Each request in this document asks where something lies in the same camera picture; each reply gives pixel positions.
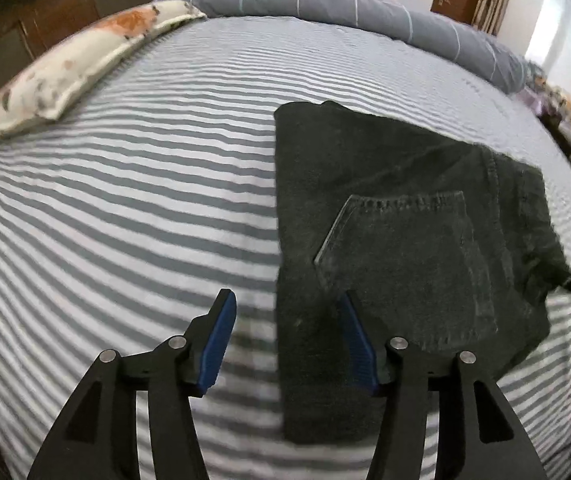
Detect floral pillow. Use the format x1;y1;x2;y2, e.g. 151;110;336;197
0;0;207;148

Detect dark grey pants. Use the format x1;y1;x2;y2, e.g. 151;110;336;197
273;101;571;446

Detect pile of colourful clothes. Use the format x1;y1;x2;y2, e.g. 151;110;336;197
525;60;571;133

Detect wooden bed frame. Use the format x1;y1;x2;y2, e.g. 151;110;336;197
0;0;181;126

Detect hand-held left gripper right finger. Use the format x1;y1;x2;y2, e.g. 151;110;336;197
339;291;549;480

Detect grey bolster pillow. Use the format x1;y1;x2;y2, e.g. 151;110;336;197
153;0;533;93

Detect grey striped bed sheet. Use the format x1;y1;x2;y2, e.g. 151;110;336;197
0;12;571;480

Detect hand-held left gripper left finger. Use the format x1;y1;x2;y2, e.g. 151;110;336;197
28;289;237;480

